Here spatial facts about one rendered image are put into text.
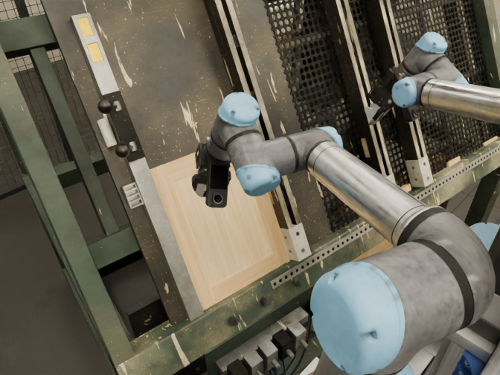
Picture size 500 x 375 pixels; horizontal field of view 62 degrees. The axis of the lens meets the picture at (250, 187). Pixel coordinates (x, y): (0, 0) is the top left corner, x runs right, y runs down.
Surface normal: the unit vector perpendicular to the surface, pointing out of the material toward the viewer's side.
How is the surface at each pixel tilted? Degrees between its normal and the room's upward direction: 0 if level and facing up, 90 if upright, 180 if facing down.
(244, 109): 30
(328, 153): 26
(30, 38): 60
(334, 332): 83
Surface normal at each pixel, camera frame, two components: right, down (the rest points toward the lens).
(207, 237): 0.49, 0.02
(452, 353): -0.71, 0.44
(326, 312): -0.90, 0.17
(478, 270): 0.35, -0.37
